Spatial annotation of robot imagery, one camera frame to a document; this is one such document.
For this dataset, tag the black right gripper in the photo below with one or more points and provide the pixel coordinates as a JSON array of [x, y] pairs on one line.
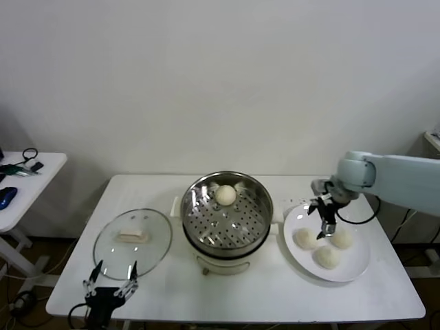
[[327, 211]]

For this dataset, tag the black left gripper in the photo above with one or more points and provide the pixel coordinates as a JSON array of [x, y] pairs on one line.
[[101, 299]]

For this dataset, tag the white steamed baozi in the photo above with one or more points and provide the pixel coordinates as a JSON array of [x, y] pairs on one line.
[[305, 239], [328, 257], [343, 239], [225, 195]]

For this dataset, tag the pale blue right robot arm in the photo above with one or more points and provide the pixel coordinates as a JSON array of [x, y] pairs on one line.
[[395, 175]]

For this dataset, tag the perforated steel steamer basket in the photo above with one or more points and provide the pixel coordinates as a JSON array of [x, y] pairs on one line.
[[240, 227]]

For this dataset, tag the white round plate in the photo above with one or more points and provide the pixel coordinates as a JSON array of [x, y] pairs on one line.
[[354, 261]]

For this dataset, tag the white electric cooker base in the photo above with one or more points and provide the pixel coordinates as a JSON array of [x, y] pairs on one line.
[[223, 266]]

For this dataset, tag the white side table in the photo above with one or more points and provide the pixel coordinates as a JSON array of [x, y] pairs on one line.
[[44, 175]]

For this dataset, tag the blue computer mouse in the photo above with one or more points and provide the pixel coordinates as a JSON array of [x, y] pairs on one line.
[[7, 197]]

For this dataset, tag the white shelf edge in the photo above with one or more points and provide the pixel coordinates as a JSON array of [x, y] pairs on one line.
[[433, 139]]

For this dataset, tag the small black device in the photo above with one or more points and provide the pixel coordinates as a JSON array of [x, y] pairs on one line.
[[37, 166]]

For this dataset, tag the white table frame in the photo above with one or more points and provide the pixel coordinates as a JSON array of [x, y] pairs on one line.
[[431, 256]]

